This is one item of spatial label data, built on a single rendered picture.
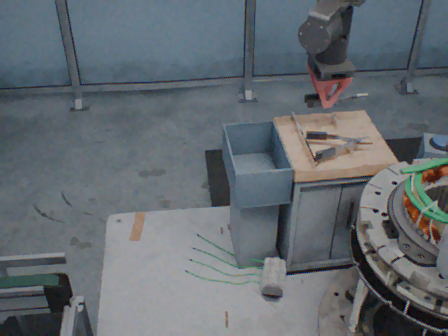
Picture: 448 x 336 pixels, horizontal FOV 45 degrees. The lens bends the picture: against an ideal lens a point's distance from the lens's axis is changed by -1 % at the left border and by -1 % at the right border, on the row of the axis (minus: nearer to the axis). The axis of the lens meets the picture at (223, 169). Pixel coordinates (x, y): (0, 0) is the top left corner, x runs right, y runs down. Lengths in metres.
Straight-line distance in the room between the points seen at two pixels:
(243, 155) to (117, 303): 0.40
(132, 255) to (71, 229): 1.26
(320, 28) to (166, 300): 0.62
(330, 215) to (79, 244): 1.50
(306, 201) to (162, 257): 0.36
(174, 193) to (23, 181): 0.75
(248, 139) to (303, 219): 0.20
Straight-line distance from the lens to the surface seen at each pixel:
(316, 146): 1.06
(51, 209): 2.61
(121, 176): 2.72
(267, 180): 1.00
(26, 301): 1.29
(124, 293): 1.17
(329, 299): 1.13
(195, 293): 1.15
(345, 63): 1.02
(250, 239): 1.13
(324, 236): 1.14
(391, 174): 0.97
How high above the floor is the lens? 1.67
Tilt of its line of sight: 38 degrees down
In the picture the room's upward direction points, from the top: straight up
